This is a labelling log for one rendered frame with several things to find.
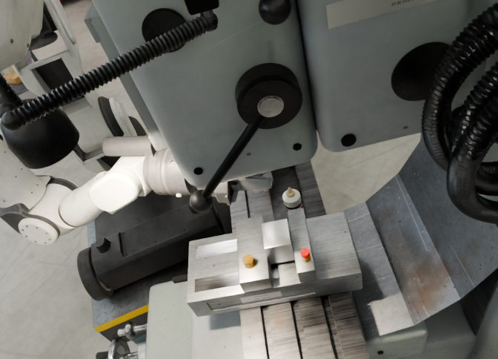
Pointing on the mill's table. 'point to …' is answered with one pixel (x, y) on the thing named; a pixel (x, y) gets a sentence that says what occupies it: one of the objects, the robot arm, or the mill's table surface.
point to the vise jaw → (246, 280)
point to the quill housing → (211, 76)
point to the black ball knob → (274, 7)
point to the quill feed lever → (256, 116)
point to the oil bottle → (292, 199)
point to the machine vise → (280, 285)
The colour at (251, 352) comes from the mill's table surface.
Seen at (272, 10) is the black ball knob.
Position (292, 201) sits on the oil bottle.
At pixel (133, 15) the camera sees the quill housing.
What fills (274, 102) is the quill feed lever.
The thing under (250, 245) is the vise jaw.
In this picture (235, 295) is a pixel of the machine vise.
